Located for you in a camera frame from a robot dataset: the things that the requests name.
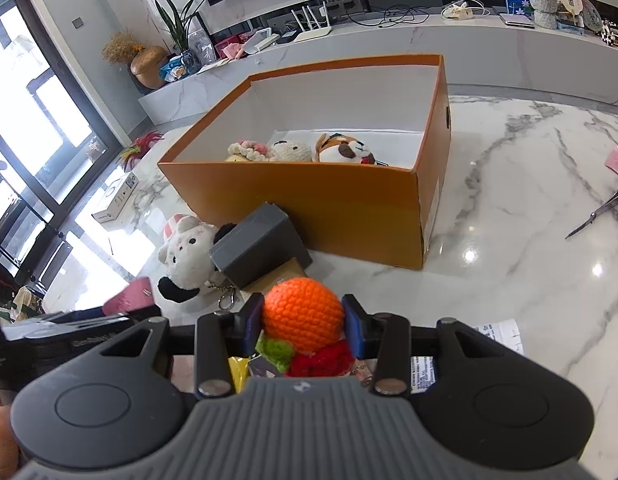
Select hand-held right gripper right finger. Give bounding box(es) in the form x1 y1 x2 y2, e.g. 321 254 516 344
341 295 497 395

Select blue snack packet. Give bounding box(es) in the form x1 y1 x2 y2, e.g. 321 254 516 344
159 55 190 83

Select small white box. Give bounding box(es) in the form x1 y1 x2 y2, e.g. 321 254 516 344
91 172 138 223

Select person's left hand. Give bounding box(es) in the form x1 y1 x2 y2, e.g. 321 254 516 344
0 380 20 480

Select white panda plush toy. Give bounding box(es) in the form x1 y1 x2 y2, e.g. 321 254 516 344
156 214 242 311

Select white printed paper slip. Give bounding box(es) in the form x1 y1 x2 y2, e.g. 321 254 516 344
411 319 524 392

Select white router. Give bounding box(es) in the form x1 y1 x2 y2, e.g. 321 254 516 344
288 2 334 43

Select grey box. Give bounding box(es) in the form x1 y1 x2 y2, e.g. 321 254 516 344
209 202 314 291

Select pink pouch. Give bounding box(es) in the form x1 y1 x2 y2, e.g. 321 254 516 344
104 277 154 312

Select cream crochet bear toy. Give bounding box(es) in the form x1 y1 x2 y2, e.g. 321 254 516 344
266 139 314 163

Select black cables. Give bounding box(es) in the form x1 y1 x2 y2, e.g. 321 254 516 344
349 4 440 29

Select orange cardboard box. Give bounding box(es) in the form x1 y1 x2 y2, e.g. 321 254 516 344
157 54 452 270

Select brown round vase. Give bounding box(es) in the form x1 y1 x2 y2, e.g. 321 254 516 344
130 46 170 90

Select metal scissors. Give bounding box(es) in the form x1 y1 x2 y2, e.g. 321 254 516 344
564 187 618 241

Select yellow packet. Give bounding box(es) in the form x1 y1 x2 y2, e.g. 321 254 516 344
229 357 250 392

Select grey knit basket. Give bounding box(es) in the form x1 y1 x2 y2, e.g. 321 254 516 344
529 0 562 30

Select calico cat plush toy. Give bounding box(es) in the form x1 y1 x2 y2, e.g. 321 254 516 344
313 132 390 166

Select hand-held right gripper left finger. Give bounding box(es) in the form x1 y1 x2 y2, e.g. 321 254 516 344
100 294 266 400

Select pink white crochet toy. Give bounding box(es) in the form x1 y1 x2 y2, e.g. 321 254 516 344
225 140 270 163

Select orange crochet fruit charm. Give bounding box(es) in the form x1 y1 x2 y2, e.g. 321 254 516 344
256 277 357 378

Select green potted plant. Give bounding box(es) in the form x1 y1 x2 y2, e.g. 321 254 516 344
154 0 206 56

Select marble television cabinet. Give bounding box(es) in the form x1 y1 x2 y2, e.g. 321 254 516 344
139 0 618 126

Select decorated plate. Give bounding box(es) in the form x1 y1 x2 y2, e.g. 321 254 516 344
579 0 604 33

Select brown cardboard box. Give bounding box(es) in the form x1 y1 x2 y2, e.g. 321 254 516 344
244 257 310 296

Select dried yellow flowers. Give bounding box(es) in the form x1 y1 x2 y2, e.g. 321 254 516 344
103 30 140 66

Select red green feathery toy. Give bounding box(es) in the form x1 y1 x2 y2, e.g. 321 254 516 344
116 130 164 171

